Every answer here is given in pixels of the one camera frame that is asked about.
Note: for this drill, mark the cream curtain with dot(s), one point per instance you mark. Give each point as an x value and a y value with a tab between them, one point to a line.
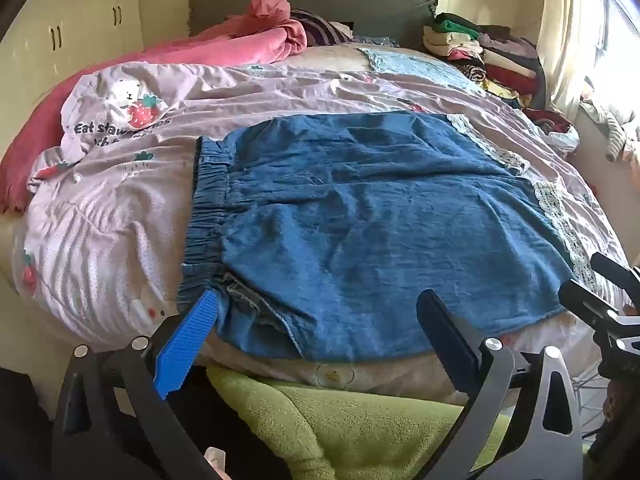
567	35

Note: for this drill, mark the red and white garment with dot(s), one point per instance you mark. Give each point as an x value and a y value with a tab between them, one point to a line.
557	132

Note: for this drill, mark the blue denim pants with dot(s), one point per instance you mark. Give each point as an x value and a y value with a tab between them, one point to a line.
360	220

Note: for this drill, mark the pink printed quilt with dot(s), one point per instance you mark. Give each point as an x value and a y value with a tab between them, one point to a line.
130	195

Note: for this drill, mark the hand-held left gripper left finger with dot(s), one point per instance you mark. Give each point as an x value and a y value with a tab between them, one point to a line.
185	345

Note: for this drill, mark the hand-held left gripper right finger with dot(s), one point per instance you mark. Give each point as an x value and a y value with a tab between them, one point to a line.
450	342

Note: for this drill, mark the cream wardrobe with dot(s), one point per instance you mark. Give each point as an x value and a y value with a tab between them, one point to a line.
65	15

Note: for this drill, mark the pile of folded clothes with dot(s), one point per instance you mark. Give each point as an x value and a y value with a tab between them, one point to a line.
495	57

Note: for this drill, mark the grey bed headboard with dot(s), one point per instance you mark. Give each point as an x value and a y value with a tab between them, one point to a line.
340	2

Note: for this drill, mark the pale clothes on windowsill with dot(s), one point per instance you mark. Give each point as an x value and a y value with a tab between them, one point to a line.
612	127

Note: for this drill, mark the light blue lace cloth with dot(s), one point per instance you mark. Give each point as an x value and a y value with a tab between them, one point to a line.
420	67

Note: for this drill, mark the pink fleece blanket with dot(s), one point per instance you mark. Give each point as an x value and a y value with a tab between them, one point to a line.
210	47

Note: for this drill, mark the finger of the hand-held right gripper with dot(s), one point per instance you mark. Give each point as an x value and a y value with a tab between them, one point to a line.
587	302
612	269

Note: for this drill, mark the green fleece garment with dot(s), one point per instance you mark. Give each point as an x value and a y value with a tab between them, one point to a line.
350	420

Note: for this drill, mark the dark striped cloth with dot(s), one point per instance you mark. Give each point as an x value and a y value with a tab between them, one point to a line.
322	30

